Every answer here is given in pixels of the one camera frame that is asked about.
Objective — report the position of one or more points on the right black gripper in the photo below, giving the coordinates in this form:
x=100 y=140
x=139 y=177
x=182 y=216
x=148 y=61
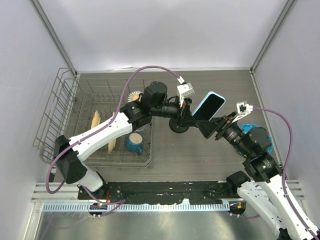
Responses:
x=219 y=124

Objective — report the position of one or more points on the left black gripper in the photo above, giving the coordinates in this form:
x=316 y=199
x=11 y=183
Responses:
x=183 y=112

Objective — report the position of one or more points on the black phone stand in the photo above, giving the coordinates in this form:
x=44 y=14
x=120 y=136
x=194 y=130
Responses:
x=175 y=124

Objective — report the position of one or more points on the phone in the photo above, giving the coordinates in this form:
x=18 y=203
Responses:
x=209 y=106

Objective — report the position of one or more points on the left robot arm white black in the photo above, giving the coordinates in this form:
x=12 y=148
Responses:
x=71 y=153

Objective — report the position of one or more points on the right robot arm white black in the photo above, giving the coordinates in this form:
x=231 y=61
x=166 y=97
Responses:
x=263 y=183

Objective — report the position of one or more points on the blue polka dot plate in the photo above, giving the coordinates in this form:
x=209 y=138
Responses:
x=256 y=140

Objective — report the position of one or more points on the clear glass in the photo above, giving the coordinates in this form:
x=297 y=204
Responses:
x=143 y=131

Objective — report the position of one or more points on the blue mug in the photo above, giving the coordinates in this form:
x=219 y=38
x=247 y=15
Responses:
x=134 y=143

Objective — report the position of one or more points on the white ribbed cup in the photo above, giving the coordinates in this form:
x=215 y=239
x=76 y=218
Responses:
x=134 y=96

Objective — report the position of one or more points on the right beige plate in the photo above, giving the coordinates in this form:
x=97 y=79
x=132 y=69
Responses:
x=111 y=145

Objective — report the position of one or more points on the beige plate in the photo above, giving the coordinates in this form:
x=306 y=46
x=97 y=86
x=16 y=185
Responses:
x=96 y=119
x=111 y=145

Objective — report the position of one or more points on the left beige plate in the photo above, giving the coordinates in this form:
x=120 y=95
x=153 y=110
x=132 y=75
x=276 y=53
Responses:
x=96 y=119

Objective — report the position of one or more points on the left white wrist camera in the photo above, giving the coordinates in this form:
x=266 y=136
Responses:
x=184 y=90

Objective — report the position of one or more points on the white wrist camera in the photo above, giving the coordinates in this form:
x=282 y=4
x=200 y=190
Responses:
x=184 y=90
x=243 y=110

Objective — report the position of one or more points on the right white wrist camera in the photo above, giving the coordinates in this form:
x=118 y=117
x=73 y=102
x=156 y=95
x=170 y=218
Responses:
x=243 y=110

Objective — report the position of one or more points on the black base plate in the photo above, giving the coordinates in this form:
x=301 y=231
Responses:
x=166 y=192

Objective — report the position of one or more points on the grey wire dish rack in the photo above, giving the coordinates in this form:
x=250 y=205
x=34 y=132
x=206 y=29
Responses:
x=69 y=111

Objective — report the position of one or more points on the white slotted cable duct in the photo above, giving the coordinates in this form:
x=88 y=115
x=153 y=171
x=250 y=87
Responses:
x=94 y=207

